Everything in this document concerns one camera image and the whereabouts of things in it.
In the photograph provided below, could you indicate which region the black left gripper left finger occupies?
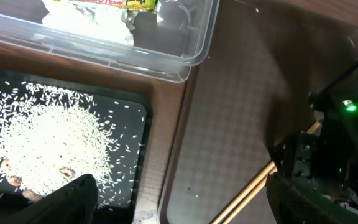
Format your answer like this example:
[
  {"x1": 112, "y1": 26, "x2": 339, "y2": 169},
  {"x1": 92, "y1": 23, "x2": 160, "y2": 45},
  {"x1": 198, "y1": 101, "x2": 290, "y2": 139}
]
[{"x1": 0, "y1": 174, "x2": 98, "y2": 224}]

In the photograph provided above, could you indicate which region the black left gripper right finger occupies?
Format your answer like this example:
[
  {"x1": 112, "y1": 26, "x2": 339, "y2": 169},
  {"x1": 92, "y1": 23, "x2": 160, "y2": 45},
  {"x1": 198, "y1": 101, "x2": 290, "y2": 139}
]
[{"x1": 265, "y1": 172, "x2": 358, "y2": 224}]

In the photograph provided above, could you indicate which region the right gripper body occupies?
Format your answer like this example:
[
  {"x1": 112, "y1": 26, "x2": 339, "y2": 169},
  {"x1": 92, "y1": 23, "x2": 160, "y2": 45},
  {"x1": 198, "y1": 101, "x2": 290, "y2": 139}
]
[{"x1": 268, "y1": 132, "x2": 358, "y2": 210}]

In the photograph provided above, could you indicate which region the wooden chopstick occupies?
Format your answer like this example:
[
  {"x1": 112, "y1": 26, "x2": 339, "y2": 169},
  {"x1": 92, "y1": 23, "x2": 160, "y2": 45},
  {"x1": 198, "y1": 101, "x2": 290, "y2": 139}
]
[
  {"x1": 221, "y1": 167, "x2": 278, "y2": 224},
  {"x1": 209, "y1": 121, "x2": 322, "y2": 224}
]

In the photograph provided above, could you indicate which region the white napkin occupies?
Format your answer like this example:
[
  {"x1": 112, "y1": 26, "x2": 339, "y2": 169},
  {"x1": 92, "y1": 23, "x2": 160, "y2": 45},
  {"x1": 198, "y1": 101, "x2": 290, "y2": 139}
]
[{"x1": 42, "y1": 0, "x2": 137, "y2": 45}]

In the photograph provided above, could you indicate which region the yellow green snack wrapper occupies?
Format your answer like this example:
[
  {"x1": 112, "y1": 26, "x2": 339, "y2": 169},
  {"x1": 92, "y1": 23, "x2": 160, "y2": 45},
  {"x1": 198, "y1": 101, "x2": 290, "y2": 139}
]
[{"x1": 56, "y1": 0, "x2": 157, "y2": 11}]

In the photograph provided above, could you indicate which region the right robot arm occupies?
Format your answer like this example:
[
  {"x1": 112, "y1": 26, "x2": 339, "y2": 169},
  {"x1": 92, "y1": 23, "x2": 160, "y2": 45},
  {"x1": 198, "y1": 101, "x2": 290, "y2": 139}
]
[{"x1": 270, "y1": 84, "x2": 358, "y2": 210}]

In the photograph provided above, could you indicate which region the spilled rice food waste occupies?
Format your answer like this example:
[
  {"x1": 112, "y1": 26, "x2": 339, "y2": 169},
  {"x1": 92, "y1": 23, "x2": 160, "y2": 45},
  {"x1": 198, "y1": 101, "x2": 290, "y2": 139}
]
[{"x1": 0, "y1": 80, "x2": 145, "y2": 208}]

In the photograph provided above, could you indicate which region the black plastic tray bin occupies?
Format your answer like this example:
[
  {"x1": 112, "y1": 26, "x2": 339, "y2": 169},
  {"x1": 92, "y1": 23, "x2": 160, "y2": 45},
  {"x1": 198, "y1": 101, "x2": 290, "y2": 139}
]
[{"x1": 0, "y1": 66, "x2": 154, "y2": 224}]

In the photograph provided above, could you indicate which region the dark brown serving tray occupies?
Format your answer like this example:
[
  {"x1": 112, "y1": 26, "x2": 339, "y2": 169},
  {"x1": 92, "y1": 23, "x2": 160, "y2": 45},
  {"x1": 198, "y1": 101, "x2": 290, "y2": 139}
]
[{"x1": 158, "y1": 1, "x2": 358, "y2": 224}]

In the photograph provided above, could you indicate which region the clear plastic bin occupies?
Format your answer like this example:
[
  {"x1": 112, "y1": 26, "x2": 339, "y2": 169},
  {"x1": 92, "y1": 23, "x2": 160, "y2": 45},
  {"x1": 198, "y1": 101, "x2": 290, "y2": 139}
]
[{"x1": 0, "y1": 0, "x2": 219, "y2": 83}]

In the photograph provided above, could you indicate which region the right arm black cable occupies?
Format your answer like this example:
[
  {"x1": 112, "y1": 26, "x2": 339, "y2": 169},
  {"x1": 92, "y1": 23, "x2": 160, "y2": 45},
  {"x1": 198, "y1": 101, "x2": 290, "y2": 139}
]
[{"x1": 318, "y1": 43, "x2": 358, "y2": 97}]

